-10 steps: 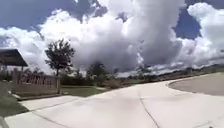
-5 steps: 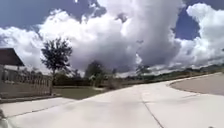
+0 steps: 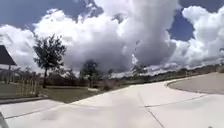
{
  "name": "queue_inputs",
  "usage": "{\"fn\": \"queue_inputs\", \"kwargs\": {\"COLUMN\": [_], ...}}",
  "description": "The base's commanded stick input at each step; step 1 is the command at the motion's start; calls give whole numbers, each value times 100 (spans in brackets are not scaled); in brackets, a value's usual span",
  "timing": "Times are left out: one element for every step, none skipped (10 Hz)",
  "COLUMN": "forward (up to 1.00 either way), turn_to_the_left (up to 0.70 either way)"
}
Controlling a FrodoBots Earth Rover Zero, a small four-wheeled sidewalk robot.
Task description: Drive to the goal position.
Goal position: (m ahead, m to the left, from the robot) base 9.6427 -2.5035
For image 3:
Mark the row of distant trees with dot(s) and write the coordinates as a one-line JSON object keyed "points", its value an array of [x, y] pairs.
{"points": [[90, 71]]}

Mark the grey round paved area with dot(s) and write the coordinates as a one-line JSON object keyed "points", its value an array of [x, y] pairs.
{"points": [[203, 84]]}

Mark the pale picket fence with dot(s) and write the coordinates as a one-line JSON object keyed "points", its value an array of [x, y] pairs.
{"points": [[20, 85]]}

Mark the shelter with dark roof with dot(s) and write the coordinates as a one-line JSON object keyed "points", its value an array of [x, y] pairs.
{"points": [[5, 56]]}

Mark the single dark green tree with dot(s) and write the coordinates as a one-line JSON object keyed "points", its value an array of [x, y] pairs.
{"points": [[49, 53]]}

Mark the green grass lawn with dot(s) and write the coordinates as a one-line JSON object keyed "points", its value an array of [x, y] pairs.
{"points": [[66, 94]]}

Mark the pale concrete path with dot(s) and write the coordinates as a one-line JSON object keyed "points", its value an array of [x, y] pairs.
{"points": [[116, 106]]}

